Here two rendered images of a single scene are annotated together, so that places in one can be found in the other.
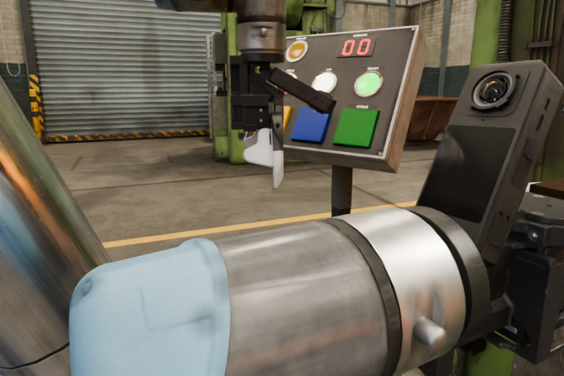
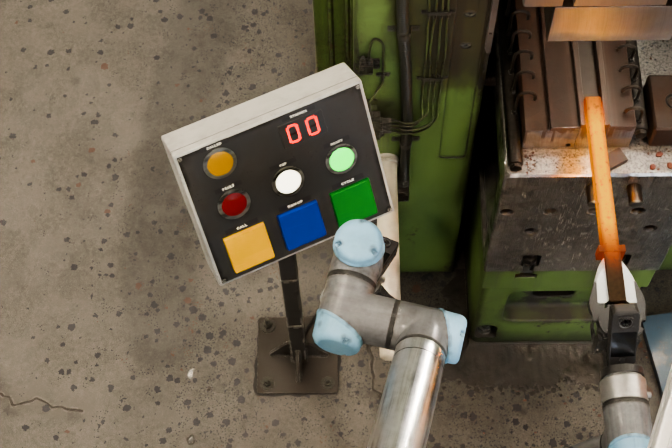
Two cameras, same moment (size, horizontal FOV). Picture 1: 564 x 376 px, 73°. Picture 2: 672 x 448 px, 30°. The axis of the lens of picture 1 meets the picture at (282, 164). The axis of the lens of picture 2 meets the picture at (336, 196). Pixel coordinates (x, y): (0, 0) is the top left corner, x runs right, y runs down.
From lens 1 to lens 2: 204 cm
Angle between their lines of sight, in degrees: 66
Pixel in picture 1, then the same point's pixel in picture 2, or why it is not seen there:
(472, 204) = (630, 352)
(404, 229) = (636, 383)
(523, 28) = (418, 0)
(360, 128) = (361, 203)
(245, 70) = not seen: hidden behind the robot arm
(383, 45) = (333, 115)
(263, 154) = not seen: hidden behind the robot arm
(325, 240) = (637, 407)
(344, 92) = (319, 178)
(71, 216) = not seen: outside the picture
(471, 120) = (620, 330)
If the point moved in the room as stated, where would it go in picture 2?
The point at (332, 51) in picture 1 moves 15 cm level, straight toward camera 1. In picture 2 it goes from (273, 144) to (347, 189)
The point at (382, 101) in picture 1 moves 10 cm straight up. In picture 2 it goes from (365, 168) to (365, 139)
